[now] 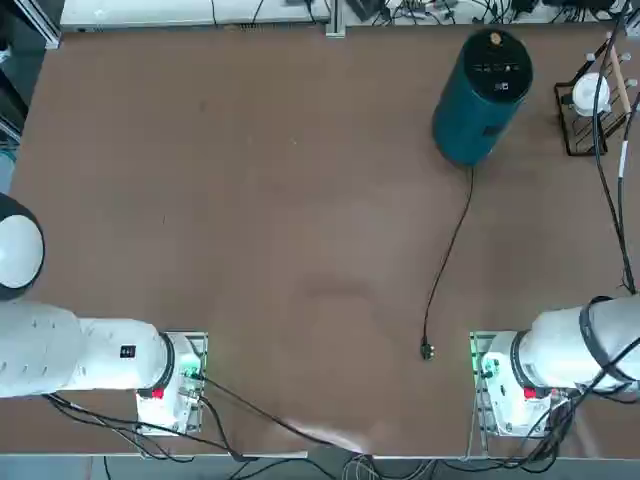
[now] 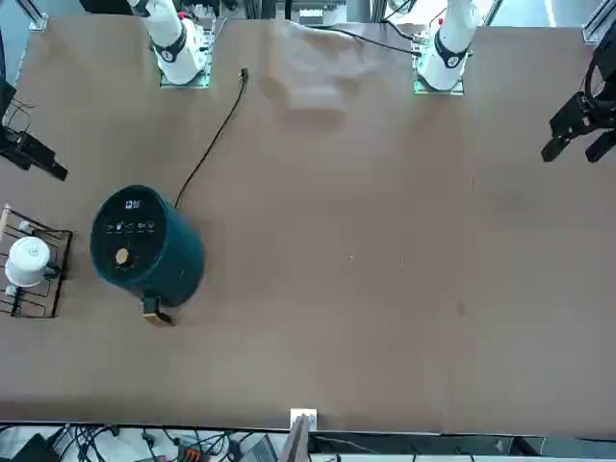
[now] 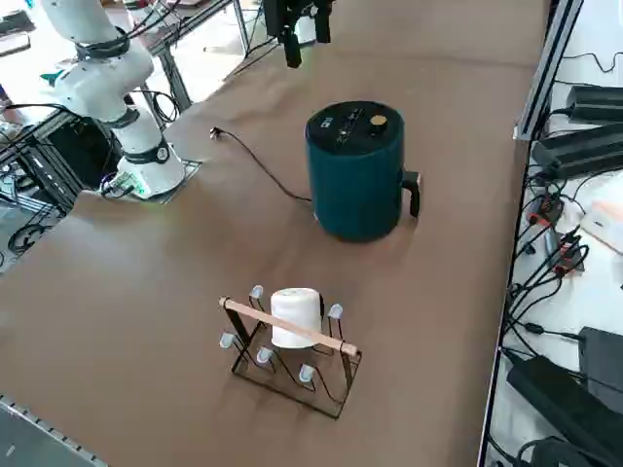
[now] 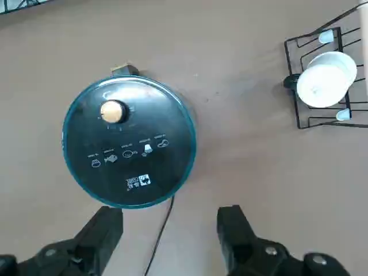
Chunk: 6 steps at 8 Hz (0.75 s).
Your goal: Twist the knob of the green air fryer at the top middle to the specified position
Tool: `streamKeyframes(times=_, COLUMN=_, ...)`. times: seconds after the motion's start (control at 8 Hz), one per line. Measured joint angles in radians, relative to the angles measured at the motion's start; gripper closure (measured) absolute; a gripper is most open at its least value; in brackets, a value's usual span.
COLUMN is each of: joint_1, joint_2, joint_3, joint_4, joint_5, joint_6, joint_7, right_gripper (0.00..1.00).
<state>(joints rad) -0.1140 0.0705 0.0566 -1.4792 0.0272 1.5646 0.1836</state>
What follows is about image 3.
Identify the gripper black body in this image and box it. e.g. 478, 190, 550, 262
264, 0, 337, 37

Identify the dark green air fryer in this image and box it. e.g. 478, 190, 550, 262
305, 99, 423, 243

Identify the green circuit board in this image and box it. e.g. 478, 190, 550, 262
100, 171, 148, 199

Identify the black computer case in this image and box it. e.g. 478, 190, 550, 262
28, 116, 123, 205

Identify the white cup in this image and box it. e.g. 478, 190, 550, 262
270, 287, 326, 351

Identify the long black power adapter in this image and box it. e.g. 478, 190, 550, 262
531, 124, 623, 179

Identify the red black connector block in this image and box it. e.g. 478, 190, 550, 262
528, 192, 566, 228
552, 233, 588, 278

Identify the white pink box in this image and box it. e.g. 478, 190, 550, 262
581, 198, 623, 254

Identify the large black power brick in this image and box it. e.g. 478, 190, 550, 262
505, 354, 623, 467

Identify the black box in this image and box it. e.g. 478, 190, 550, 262
578, 326, 623, 405

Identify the grey aluminium frame post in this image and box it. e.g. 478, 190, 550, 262
232, 0, 250, 55

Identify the black air fryer power cable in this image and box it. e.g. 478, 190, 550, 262
208, 126, 313, 202

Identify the dark aluminium frame strut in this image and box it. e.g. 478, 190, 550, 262
153, 46, 194, 116

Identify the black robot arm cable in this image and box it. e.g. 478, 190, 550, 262
73, 28, 133, 63

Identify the aluminium camera post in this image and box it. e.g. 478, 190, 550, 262
513, 0, 585, 142

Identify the black wire cup rack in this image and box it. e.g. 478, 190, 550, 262
217, 284, 362, 420

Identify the grey aluminium frame rail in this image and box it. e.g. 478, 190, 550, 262
0, 388, 106, 467

